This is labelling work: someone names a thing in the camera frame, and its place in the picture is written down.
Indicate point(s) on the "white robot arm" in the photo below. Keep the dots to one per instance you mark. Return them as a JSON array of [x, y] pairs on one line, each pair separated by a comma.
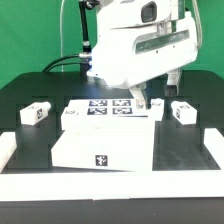
[[134, 13]]

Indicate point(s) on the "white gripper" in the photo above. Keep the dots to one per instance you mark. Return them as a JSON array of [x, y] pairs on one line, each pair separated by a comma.
[[125, 57]]

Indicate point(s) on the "white square table top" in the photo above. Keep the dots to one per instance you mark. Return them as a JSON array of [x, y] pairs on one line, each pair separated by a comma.
[[105, 149]]

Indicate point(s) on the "white U-shaped fence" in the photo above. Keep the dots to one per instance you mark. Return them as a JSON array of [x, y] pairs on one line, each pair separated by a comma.
[[112, 185]]

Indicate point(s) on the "white plate with markers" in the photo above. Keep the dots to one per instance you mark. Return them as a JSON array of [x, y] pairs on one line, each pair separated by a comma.
[[107, 107]]

